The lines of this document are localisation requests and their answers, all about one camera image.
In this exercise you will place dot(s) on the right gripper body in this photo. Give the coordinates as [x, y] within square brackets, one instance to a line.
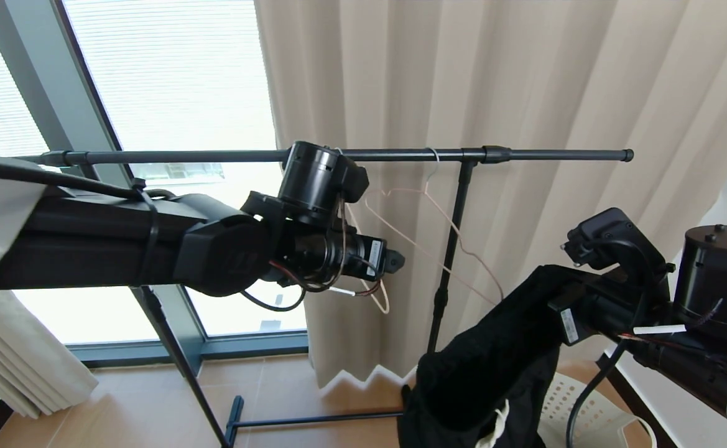
[612, 311]

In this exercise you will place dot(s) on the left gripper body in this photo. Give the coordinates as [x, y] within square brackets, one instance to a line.
[354, 255]

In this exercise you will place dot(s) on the pink clothes hanger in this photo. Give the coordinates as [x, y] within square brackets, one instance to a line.
[385, 305]
[463, 241]

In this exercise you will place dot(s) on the black garment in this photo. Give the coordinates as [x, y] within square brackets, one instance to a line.
[481, 367]

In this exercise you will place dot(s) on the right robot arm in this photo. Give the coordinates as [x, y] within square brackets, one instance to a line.
[717, 280]

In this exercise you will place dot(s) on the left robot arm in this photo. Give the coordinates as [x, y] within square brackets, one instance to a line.
[89, 242]

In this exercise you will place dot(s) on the white laundry basket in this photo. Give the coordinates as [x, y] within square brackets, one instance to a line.
[593, 410]

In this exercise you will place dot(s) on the black clothes rack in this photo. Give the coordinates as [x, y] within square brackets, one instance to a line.
[525, 154]

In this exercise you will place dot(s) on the beige curtain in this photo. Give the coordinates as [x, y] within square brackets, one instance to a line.
[556, 74]
[9, 361]

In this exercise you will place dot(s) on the window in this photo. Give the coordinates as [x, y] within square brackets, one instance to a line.
[46, 74]

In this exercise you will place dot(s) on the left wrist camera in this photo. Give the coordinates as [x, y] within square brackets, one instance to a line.
[357, 183]

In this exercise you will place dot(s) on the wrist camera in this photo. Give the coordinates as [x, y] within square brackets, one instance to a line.
[357, 183]
[612, 236]

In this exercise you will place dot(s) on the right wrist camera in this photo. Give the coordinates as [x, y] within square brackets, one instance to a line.
[612, 236]

